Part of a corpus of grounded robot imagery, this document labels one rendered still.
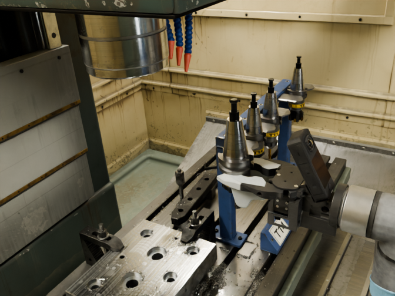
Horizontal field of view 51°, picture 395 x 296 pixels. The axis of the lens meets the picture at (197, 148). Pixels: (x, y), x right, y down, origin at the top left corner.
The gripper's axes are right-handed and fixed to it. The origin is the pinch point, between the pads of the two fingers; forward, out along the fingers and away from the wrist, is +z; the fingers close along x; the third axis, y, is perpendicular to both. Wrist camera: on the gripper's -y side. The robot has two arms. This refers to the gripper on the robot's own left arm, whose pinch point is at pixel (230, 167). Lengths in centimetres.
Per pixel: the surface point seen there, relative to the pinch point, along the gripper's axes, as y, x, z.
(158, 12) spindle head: -28.9, -10.8, 4.9
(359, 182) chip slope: 52, 87, -10
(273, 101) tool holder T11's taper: 3.7, 39.8, 7.7
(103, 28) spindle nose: -24.7, -6.1, 19.7
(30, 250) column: 45, -3, 67
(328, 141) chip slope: 45, 101, 6
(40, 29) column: -16, 20, 68
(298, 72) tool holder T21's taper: 3, 62, 8
